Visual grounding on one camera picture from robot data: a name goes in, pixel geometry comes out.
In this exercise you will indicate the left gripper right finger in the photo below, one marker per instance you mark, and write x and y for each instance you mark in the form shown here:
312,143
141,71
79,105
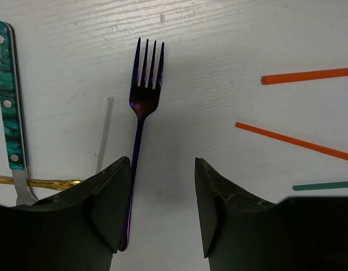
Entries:
241,231

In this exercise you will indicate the orange chopstick lower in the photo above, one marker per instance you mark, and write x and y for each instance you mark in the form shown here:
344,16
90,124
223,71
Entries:
308,145

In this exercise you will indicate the white chopstick left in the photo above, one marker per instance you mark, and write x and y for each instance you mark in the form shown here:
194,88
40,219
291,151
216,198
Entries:
100,152

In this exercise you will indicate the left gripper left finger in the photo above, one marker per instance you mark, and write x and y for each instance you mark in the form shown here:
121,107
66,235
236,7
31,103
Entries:
75,229

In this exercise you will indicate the fork with green marbled handle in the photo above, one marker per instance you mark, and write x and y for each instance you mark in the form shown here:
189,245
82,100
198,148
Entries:
12,116

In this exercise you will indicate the orange chopstick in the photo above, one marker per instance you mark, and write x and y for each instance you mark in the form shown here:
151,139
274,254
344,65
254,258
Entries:
303,76
308,145

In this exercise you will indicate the gold fork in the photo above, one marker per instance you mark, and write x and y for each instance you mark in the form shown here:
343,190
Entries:
59,185

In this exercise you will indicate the orange chopstick upper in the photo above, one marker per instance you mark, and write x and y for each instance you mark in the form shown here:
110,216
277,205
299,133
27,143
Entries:
303,76

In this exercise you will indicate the teal chopstick right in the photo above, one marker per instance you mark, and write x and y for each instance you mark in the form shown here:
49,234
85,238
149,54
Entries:
321,186

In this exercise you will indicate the purple iridescent fork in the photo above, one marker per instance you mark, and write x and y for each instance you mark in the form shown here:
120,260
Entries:
143,99

